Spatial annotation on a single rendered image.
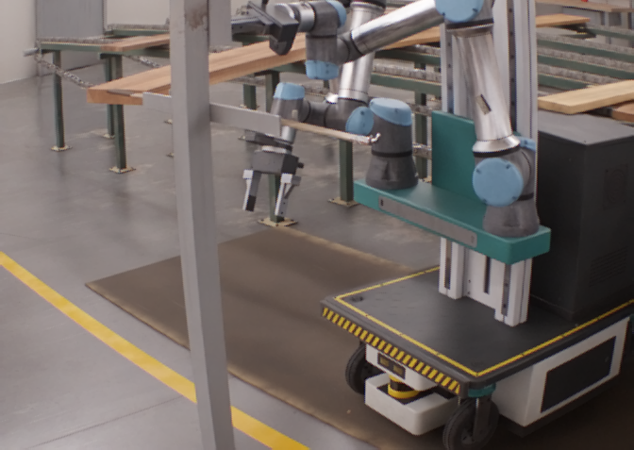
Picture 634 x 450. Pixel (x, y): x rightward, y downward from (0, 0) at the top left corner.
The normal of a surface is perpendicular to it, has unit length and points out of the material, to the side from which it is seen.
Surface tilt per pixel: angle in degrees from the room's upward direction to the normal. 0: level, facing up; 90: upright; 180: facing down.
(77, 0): 90
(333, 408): 0
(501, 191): 98
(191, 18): 90
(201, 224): 90
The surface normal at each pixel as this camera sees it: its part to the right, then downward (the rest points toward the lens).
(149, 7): 0.71, 0.22
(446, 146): -0.85, 0.18
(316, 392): -0.03, -0.96
